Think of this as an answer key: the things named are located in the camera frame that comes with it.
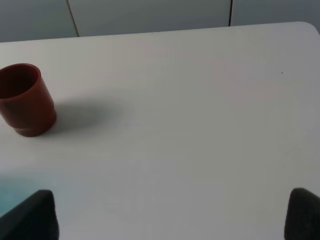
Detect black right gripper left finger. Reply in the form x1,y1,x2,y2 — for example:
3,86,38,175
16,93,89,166
0,189,60,240

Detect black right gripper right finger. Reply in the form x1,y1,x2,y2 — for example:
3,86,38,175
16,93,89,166
284,188,320,240

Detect red plastic cup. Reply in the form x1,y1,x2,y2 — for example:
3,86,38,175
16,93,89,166
0,63,57,137

